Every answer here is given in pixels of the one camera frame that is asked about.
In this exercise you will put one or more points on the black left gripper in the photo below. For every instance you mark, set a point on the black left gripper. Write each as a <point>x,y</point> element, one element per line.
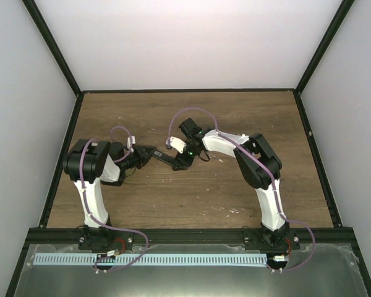
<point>143,158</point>

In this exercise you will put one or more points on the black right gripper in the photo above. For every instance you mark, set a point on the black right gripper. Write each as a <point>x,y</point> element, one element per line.
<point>187,162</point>

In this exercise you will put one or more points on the black remote control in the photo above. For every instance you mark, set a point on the black remote control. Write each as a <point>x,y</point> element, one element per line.
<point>164,158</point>

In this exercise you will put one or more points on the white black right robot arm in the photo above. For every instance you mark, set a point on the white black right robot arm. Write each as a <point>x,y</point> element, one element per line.
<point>259,165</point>

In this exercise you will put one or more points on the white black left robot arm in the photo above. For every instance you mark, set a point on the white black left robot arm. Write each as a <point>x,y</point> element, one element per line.
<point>91,164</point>

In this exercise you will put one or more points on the clear plastic front sheet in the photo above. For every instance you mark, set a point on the clear plastic front sheet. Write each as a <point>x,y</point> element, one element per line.
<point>324,270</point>

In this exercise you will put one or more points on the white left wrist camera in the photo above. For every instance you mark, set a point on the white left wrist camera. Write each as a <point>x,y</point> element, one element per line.
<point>130,143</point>

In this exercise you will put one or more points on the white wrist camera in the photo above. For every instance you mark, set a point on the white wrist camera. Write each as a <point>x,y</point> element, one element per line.
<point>175,143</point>
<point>130,143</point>

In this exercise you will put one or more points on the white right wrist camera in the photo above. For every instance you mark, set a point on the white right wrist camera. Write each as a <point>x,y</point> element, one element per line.
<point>175,143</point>

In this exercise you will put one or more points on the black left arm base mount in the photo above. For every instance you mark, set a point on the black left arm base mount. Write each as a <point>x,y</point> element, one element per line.
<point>103,239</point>

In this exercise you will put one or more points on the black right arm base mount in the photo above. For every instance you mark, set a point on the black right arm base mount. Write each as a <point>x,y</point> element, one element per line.
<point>264,239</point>

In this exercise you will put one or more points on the light blue slotted cable duct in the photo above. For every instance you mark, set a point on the light blue slotted cable duct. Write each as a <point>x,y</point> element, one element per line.
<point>238,260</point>

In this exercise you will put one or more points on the black aluminium front rail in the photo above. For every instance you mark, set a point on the black aluminium front rail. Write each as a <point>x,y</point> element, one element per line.
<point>192,236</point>

